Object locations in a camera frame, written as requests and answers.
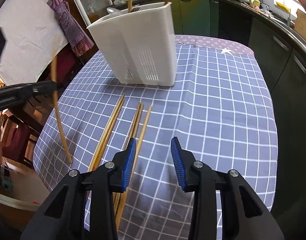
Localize wooden chopstick five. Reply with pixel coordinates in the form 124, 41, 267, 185
113, 102, 143, 206

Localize wooden chopstick four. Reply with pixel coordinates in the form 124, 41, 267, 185
91, 98, 125, 172

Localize wooden chopstick three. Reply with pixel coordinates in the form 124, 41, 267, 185
87, 94, 125, 173

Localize wooden chopstick seven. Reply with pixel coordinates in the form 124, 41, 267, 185
115, 105, 152, 230

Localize clear plastic spoon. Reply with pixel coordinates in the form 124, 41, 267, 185
106, 7, 122, 15

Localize red wooden chair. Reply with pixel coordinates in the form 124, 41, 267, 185
2, 46, 80, 168

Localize white hanging sheet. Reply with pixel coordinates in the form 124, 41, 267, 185
0, 0, 68, 85

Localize purple apron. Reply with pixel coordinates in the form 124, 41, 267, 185
47, 0, 94, 56

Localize blue checkered tablecloth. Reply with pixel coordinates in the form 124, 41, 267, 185
33, 36, 278, 239

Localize white plastic utensil holder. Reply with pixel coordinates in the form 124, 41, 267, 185
88, 2, 177, 87

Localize wooden cutting board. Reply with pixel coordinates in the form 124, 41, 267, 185
294, 9, 306, 34

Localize green lower cabinets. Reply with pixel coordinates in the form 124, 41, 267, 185
169, 0, 219, 37

